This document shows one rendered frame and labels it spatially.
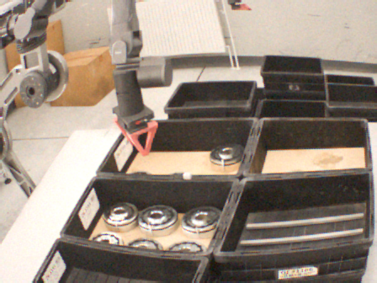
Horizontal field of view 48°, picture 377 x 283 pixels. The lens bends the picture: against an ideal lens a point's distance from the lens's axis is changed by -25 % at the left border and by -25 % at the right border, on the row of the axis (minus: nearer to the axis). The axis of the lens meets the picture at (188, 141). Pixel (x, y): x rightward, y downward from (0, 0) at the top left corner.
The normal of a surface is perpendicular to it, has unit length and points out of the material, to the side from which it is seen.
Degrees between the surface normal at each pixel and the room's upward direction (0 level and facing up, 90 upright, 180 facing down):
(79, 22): 90
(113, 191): 90
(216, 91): 90
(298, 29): 90
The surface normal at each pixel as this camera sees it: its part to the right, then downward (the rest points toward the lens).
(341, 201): -0.26, 0.51
